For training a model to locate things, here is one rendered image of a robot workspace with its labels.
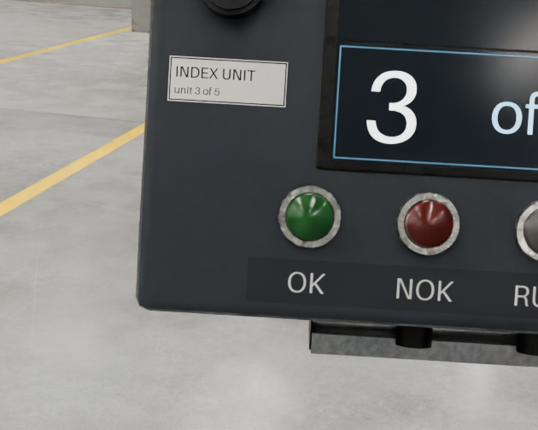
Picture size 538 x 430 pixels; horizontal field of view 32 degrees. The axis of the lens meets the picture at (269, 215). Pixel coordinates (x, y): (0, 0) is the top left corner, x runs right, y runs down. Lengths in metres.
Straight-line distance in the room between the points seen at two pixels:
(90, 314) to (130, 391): 0.54
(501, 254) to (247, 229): 0.11
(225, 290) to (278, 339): 2.55
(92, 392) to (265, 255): 2.24
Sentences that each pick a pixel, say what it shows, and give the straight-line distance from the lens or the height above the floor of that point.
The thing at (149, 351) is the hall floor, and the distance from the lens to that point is 2.85.
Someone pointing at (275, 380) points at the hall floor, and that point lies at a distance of 2.70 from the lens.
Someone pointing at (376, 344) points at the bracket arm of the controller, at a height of 1.03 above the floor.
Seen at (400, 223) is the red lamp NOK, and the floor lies 1.12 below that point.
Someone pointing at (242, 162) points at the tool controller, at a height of 1.14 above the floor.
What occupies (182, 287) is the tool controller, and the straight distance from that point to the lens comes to 0.40.
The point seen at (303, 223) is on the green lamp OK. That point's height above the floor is 1.12.
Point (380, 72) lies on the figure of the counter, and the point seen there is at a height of 1.18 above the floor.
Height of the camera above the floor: 1.23
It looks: 17 degrees down
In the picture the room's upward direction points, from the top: 3 degrees clockwise
